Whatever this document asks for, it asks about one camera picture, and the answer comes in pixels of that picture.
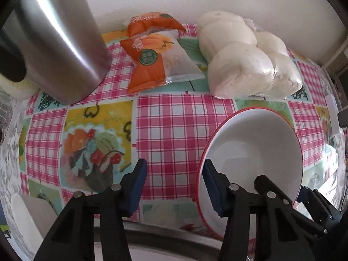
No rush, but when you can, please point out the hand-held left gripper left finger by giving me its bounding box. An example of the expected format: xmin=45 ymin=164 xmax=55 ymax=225
xmin=34 ymin=158 xmax=148 ymax=261

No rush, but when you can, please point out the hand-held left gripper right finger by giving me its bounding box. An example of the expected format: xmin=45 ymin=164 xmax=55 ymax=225
xmin=202 ymin=158 xmax=317 ymax=261

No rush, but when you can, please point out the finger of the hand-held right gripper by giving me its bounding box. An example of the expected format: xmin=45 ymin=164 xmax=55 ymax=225
xmin=254 ymin=174 xmax=331 ymax=237
xmin=299 ymin=186 xmax=341 ymax=223

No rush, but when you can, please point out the strawberry print bowl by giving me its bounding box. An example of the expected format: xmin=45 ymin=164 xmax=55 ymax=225
xmin=196 ymin=107 xmax=303 ymax=241

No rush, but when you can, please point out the stainless steel plate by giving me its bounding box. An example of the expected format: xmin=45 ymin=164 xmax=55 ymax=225
xmin=92 ymin=217 xmax=227 ymax=261

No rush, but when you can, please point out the pink checked tablecloth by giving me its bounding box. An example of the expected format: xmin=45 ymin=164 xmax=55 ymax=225
xmin=5 ymin=23 xmax=348 ymax=261

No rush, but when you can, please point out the black charger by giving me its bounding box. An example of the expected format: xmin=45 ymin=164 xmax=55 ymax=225
xmin=337 ymin=111 xmax=348 ymax=128

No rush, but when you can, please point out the white power strip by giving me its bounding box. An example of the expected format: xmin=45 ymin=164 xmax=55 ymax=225
xmin=325 ymin=94 xmax=341 ymax=136

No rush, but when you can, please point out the orange snack packet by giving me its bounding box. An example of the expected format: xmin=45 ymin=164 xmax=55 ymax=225
xmin=120 ymin=31 xmax=206 ymax=94
xmin=126 ymin=12 xmax=187 ymax=38

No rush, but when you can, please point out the bag of steamed buns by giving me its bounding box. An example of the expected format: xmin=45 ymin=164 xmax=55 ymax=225
xmin=196 ymin=10 xmax=303 ymax=100

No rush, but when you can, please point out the clear drinking glass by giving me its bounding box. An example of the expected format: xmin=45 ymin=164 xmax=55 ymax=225
xmin=0 ymin=91 xmax=14 ymax=121

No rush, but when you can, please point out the napa cabbage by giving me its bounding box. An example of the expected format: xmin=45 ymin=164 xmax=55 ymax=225
xmin=0 ymin=75 xmax=38 ymax=100

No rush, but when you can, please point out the stainless steel thermos jug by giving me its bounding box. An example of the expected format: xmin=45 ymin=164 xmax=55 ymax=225
xmin=0 ymin=0 xmax=110 ymax=105

